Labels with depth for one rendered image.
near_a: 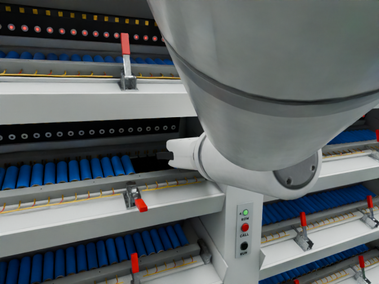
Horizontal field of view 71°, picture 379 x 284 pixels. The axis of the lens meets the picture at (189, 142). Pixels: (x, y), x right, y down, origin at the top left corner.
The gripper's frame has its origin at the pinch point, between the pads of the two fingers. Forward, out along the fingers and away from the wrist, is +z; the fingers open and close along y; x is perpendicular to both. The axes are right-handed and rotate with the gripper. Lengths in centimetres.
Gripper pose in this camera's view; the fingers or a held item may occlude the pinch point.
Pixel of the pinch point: (180, 152)
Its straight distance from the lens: 55.5
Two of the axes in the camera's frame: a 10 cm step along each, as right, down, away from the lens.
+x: 0.7, 10.0, 0.2
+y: -9.2, 0.7, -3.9
